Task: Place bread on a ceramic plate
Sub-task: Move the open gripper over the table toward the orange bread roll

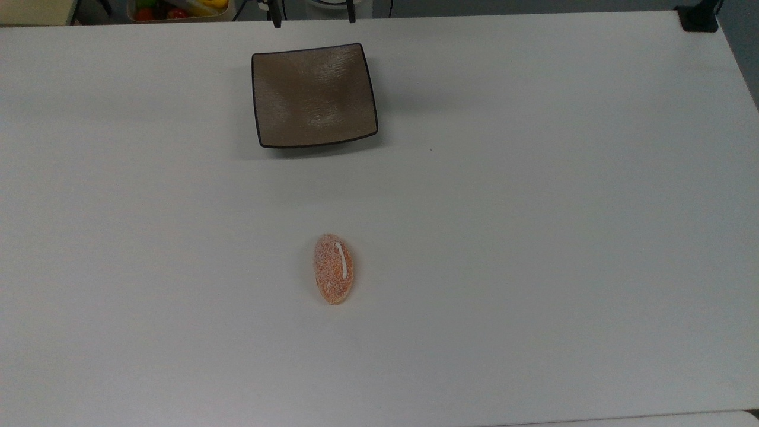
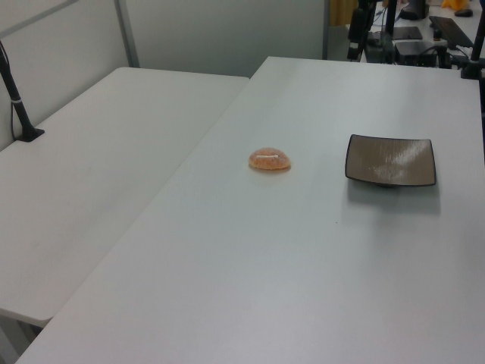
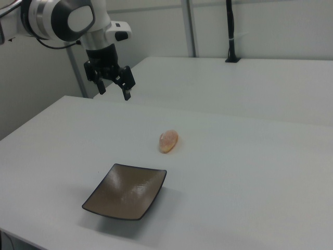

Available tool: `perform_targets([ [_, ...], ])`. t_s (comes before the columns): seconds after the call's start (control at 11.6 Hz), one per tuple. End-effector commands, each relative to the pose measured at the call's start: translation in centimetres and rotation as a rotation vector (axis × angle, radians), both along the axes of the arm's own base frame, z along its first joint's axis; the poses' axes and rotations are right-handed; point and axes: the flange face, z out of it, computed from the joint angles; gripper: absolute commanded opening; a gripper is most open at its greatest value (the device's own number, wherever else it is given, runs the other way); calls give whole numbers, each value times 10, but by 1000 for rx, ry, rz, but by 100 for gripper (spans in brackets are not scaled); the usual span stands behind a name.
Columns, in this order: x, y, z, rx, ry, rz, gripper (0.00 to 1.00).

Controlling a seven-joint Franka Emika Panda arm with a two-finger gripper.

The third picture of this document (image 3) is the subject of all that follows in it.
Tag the black camera pole with base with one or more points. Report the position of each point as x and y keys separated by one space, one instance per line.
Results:
x=231 y=31

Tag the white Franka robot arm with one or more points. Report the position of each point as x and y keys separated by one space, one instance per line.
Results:
x=52 y=18

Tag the square brown ceramic plate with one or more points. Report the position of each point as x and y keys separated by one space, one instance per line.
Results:
x=125 y=192

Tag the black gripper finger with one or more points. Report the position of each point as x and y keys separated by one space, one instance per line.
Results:
x=100 y=84
x=126 y=80

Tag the orange bread roll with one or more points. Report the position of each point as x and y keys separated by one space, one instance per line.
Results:
x=168 y=140

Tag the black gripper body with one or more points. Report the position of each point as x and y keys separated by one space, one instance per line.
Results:
x=102 y=61

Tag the white zip tie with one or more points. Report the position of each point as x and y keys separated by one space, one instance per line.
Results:
x=238 y=37

